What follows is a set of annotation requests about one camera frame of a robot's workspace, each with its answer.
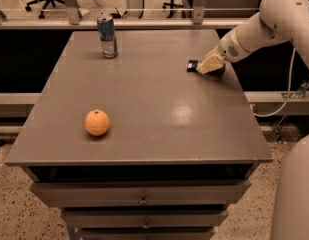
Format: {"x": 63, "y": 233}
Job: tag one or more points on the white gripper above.
{"x": 228, "y": 49}

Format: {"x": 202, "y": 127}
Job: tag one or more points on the dark blue rxbar wrapper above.
{"x": 193, "y": 64}

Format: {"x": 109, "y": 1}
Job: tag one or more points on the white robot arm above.
{"x": 276, "y": 22}

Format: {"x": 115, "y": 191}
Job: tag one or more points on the blue silver energy drink can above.
{"x": 105, "y": 24}

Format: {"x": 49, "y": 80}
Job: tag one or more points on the grey drawer cabinet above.
{"x": 166, "y": 124}

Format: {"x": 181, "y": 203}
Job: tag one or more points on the orange fruit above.
{"x": 97, "y": 123}

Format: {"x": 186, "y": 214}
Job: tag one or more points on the top grey drawer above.
{"x": 78, "y": 195}

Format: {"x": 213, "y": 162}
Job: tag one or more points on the grey drawer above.
{"x": 150, "y": 217}
{"x": 78, "y": 195}
{"x": 149, "y": 234}

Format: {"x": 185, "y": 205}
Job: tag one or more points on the black office chair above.
{"x": 44, "y": 7}

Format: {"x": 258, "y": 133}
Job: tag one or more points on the middle grey drawer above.
{"x": 150, "y": 217}

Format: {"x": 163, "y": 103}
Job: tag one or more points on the bottom grey drawer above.
{"x": 149, "y": 234}

